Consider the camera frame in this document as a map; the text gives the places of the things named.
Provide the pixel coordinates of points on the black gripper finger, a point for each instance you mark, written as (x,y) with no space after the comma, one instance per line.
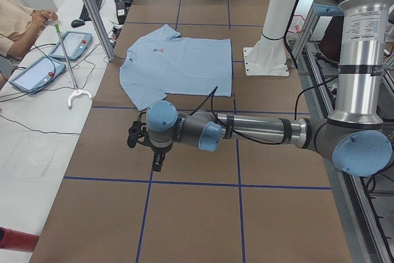
(158,160)

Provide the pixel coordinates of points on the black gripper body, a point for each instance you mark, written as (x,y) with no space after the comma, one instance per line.
(159,149)

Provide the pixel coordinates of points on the light blue t-shirt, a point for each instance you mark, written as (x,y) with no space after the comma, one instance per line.
(163,62)

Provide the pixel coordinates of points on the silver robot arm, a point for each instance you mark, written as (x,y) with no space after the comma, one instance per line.
(204,129)

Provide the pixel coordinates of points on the person's hand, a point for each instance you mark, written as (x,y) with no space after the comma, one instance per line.
(41,17)

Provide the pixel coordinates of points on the white reacher grabber stick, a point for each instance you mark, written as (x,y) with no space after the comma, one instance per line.
(77,91)

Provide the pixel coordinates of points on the far blue teach pendant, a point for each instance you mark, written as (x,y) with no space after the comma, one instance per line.
(76,43)

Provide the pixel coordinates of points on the blue teach pendant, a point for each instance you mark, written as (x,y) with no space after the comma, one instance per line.
(38,75)
(76,43)

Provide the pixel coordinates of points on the near blue teach pendant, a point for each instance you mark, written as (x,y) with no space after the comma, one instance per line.
(38,75)

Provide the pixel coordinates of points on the black power adapter box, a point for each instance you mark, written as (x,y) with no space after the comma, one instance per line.
(121,11)

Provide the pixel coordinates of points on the black computer mouse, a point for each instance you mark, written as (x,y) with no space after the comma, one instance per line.
(77,23)

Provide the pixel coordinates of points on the red fire extinguisher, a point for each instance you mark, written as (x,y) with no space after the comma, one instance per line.
(14,240)

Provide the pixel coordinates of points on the seated person beige shirt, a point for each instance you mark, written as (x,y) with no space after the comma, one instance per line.
(18,35)

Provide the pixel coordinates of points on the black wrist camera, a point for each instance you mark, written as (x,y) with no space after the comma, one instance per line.
(138,133)

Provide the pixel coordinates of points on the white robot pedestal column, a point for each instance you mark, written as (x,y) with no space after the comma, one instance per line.
(268,56)

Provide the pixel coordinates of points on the aluminium frame rack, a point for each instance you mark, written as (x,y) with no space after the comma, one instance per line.
(351,137)

